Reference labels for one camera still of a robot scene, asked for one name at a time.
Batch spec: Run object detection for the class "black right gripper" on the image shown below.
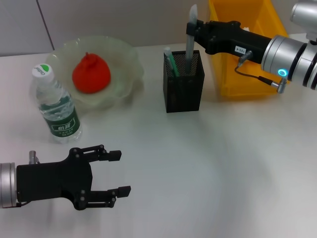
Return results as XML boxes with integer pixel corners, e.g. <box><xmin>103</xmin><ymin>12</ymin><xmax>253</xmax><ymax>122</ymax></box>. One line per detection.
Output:
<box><xmin>186</xmin><ymin>19</ymin><xmax>273</xmax><ymax>64</ymax></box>

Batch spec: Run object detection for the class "grey marker pen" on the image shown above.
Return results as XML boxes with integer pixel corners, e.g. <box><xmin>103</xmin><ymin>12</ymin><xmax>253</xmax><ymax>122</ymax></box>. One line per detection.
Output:
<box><xmin>184</xmin><ymin>4</ymin><xmax>199</xmax><ymax>75</ymax></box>

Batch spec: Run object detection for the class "left gripper cable with plug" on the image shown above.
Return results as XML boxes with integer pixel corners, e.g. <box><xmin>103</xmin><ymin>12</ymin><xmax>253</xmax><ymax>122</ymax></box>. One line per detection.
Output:
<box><xmin>14</xmin><ymin>150</ymin><xmax>41</xmax><ymax>208</ymax></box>

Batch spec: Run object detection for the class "red-orange fruit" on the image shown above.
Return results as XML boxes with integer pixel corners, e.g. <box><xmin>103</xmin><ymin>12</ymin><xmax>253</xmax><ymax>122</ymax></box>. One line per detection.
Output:
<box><xmin>71</xmin><ymin>52</ymin><xmax>111</xmax><ymax>94</ymax></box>

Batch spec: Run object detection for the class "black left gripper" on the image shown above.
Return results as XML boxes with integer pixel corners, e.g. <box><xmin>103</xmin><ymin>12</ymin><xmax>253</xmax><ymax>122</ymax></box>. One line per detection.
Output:
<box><xmin>16</xmin><ymin>144</ymin><xmax>132</xmax><ymax>211</ymax></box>

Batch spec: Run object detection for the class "black mesh pen holder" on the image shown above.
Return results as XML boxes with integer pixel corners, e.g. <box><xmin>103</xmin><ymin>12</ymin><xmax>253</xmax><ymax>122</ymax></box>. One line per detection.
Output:
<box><xmin>163</xmin><ymin>50</ymin><xmax>206</xmax><ymax>114</ymax></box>

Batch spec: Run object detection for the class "right gripper cable with plug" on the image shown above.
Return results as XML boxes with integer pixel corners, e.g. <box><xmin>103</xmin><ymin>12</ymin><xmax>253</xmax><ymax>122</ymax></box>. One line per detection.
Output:
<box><xmin>234</xmin><ymin>51</ymin><xmax>290</xmax><ymax>94</ymax></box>

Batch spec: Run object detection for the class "yellow plastic storage bin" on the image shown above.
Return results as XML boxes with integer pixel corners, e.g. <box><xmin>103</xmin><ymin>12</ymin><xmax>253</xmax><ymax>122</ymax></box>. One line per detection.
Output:
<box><xmin>207</xmin><ymin>0</ymin><xmax>290</xmax><ymax>97</ymax></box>

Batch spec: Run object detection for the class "clear green-label water bottle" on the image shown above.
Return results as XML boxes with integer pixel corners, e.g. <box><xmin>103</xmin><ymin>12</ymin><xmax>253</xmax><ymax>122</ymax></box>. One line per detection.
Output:
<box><xmin>31</xmin><ymin>63</ymin><xmax>83</xmax><ymax>144</ymax></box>

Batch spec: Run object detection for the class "gripper cable with plug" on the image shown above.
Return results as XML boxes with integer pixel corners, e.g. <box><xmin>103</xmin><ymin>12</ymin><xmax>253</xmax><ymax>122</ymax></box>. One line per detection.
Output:
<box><xmin>234</xmin><ymin>51</ymin><xmax>290</xmax><ymax>94</ymax></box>
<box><xmin>14</xmin><ymin>150</ymin><xmax>41</xmax><ymax>208</ymax></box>

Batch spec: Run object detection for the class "translucent wavy fruit plate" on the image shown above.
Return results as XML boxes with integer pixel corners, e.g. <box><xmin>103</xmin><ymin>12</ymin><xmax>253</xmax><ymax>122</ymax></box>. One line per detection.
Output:
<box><xmin>46</xmin><ymin>35</ymin><xmax>145</xmax><ymax>111</ymax></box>

